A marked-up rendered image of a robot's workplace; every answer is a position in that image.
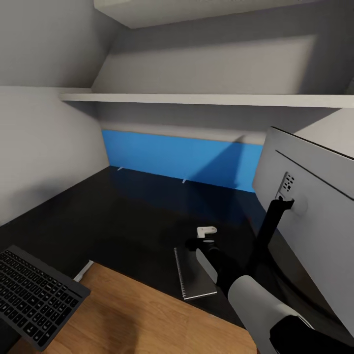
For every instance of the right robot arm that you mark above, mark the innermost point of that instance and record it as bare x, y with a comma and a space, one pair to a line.
275, 327

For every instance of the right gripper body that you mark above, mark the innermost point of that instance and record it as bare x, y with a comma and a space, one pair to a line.
193, 243

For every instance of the room divider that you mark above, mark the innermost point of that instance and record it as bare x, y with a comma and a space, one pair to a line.
227, 164

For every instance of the desk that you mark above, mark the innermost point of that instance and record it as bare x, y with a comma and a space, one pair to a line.
131, 221

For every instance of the keyboard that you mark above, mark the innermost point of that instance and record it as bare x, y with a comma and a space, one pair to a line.
36, 299

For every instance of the bookcase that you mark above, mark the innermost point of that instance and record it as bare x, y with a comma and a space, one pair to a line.
144, 13

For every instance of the notebook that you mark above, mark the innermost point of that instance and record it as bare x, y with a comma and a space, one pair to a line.
195, 281

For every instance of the monitor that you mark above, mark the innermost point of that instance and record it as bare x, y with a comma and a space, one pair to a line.
307, 191

